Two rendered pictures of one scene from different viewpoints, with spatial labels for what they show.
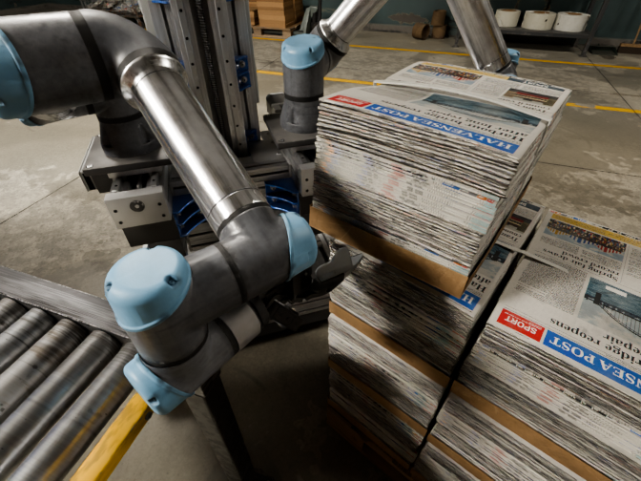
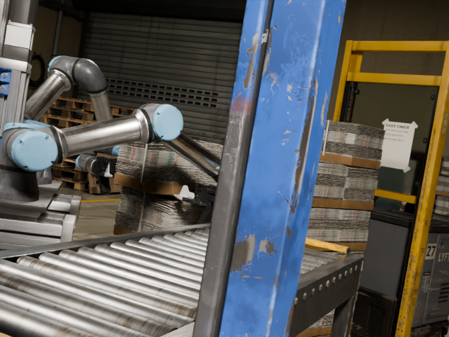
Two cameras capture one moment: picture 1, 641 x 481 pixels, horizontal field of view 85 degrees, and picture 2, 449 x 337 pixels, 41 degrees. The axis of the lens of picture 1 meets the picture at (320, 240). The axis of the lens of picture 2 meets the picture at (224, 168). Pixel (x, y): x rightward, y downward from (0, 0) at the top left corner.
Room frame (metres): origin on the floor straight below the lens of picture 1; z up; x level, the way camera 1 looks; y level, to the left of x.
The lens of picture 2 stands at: (0.09, 2.34, 1.11)
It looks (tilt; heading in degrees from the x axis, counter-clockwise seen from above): 3 degrees down; 276
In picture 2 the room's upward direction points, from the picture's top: 9 degrees clockwise
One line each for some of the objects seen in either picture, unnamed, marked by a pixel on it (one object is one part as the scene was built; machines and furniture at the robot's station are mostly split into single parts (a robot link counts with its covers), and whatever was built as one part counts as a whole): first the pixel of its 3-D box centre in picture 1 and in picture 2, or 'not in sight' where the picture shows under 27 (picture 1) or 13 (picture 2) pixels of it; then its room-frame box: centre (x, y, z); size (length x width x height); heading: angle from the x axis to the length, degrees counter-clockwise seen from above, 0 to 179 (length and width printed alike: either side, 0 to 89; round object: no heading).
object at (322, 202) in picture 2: not in sight; (298, 196); (0.00, -0.91, 0.86); 0.38 x 0.29 x 0.04; 139
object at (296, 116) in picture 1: (304, 107); (33, 168); (1.06, 0.05, 0.87); 0.15 x 0.15 x 0.10
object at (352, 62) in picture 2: not in sight; (332, 175); (-0.22, -1.68, 0.97); 0.09 x 0.09 x 1.75; 50
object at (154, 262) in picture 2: not in sight; (174, 275); (0.30, 0.96, 0.77); 0.47 x 0.05 x 0.05; 161
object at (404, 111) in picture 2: not in sight; (386, 135); (-0.48, -1.49, 1.28); 0.57 x 0.01 x 0.65; 140
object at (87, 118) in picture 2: not in sight; (86, 144); (3.19, -6.77, 0.65); 1.33 x 0.94 x 1.30; 75
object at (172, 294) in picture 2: not in sight; (127, 289); (0.36, 1.15, 0.77); 0.47 x 0.05 x 0.05; 161
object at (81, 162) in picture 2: not in sight; (87, 163); (1.03, -0.49, 0.88); 0.11 x 0.08 x 0.09; 141
